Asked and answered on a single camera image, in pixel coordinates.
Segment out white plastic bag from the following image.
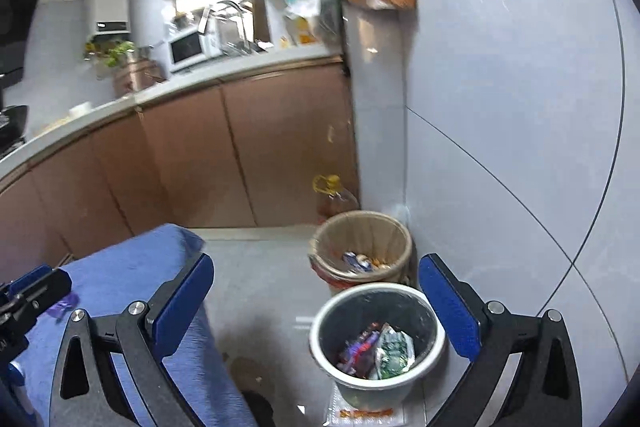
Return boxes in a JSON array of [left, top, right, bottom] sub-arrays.
[[285, 0, 322, 20]]

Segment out white kitchen countertop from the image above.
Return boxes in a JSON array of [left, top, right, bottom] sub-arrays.
[[0, 43, 347, 190]]

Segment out white water heater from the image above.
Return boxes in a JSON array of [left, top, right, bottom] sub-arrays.
[[91, 0, 133, 36]]

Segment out yellow packets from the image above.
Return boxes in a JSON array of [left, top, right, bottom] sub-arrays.
[[281, 16, 315, 48]]

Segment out grey white-rimmed waste bin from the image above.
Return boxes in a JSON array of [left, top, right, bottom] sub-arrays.
[[308, 283, 447, 410]]

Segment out blue white foil wrapper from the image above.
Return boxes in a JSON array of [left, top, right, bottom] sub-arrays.
[[342, 251, 373, 270]]

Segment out black range hood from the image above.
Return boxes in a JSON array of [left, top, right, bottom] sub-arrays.
[[0, 0, 47, 82]]

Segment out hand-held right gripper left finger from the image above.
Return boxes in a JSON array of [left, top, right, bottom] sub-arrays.
[[47, 253, 215, 427]]

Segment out blue tablecloth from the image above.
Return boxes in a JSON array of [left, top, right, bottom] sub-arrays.
[[10, 224, 261, 427]]

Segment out green white snack packet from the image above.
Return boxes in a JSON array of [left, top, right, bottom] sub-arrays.
[[374, 323, 417, 381]]

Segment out purple snack wrapper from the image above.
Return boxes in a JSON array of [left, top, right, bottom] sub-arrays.
[[49, 293, 82, 322], [337, 326, 383, 375]]

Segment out black wok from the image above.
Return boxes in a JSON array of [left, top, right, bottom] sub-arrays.
[[0, 103, 31, 144]]

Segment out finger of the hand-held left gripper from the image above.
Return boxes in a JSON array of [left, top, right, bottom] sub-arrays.
[[1, 265, 73, 319]]

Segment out green potted plant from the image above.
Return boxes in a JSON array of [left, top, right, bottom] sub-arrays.
[[84, 38, 137, 68]]

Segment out yellow-capped oil bottle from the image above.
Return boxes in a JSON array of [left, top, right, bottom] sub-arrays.
[[312, 173, 361, 226]]

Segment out beige wooden waste bin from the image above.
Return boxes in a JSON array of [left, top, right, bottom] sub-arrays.
[[307, 210, 414, 298]]

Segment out metal dish rack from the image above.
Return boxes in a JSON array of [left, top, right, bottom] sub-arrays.
[[216, 16, 267, 56]]

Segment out brown kitchen cabinets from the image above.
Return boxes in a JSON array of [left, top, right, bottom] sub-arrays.
[[0, 61, 360, 260]]

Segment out clear plastic food tray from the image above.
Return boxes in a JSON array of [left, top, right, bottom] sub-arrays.
[[324, 381, 410, 427]]

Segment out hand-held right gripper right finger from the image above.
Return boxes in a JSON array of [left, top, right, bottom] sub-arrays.
[[419, 253, 584, 427]]

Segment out chrome faucet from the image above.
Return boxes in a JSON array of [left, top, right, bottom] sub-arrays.
[[199, 0, 247, 38]]

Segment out white microwave oven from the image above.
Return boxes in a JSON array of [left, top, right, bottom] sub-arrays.
[[166, 28, 222, 74]]

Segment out copper pot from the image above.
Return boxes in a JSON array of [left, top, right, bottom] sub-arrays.
[[111, 58, 167, 96]]

